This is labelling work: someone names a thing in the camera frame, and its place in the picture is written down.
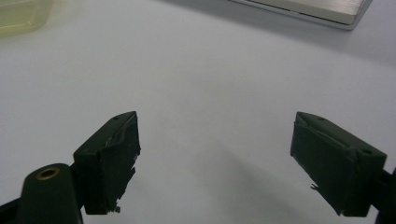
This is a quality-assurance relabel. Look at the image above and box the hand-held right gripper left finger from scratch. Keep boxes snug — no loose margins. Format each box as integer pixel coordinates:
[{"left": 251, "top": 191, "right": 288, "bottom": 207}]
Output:
[{"left": 72, "top": 110, "right": 142, "bottom": 216}]

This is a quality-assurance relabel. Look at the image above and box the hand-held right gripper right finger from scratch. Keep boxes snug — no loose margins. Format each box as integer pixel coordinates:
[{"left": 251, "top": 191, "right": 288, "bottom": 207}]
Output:
[{"left": 290, "top": 111, "right": 388, "bottom": 217}]

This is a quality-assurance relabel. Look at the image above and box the translucent yellow-green plastic tray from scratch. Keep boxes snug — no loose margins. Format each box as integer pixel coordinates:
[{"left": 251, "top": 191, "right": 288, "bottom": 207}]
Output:
[{"left": 0, "top": 0, "right": 54, "bottom": 39}]

